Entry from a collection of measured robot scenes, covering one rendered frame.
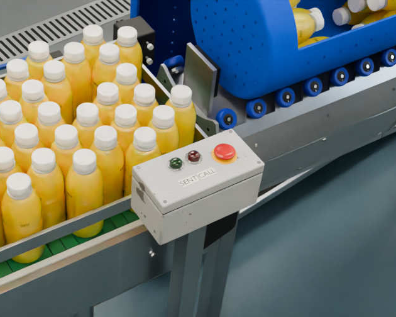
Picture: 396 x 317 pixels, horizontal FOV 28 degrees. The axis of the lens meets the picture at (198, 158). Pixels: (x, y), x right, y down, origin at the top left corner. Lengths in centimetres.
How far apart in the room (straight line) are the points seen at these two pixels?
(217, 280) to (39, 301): 72
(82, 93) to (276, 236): 124
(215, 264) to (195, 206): 73
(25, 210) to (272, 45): 55
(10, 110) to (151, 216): 32
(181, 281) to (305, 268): 114
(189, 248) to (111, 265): 16
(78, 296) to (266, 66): 56
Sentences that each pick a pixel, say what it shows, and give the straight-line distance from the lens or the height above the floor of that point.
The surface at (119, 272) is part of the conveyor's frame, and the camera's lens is 152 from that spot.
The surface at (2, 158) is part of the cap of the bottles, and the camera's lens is 134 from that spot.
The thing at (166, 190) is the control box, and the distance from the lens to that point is 126.
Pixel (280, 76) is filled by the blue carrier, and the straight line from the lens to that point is 155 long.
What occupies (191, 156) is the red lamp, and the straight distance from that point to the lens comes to 130.
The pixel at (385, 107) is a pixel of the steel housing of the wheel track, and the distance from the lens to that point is 191.
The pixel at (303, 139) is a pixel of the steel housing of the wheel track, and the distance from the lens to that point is 176.
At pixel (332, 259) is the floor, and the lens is 265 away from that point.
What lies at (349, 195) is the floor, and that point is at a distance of 286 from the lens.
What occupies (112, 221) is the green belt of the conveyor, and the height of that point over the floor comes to 90.
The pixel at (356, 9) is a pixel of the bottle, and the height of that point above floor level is 105.
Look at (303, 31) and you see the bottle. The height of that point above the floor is 111.
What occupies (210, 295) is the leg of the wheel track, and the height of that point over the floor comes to 30.
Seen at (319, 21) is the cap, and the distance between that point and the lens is 165.
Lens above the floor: 203
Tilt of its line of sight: 45 degrees down
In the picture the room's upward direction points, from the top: 7 degrees clockwise
